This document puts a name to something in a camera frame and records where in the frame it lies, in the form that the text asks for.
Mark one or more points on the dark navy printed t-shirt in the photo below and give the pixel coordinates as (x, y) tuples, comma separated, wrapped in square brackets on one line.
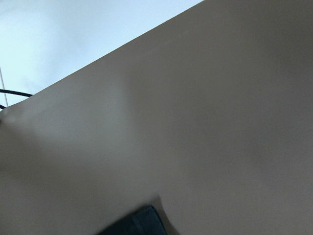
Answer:
[(145, 221)]

